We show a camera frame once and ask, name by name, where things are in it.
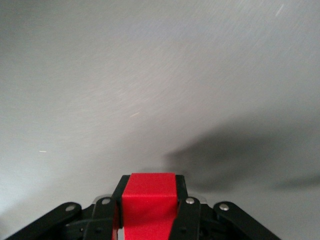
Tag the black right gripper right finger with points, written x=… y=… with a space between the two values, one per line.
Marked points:
x=190 y=220

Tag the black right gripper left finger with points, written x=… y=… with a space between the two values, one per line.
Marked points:
x=100 y=220

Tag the red cube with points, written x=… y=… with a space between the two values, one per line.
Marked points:
x=147 y=207

